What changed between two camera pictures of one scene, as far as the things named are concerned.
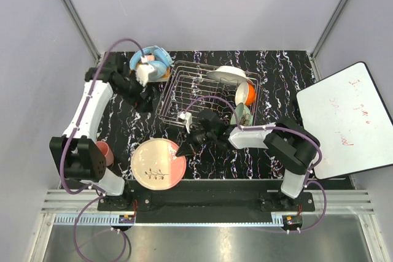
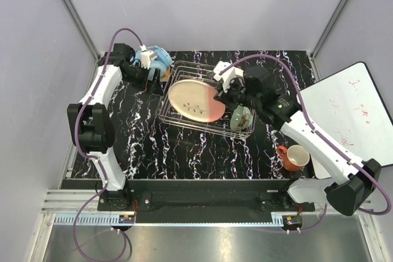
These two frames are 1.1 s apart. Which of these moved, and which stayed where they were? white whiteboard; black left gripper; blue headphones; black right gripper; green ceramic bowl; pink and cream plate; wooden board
Moved: pink and cream plate; black right gripper; black left gripper
Stayed: wooden board; green ceramic bowl; blue headphones; white whiteboard
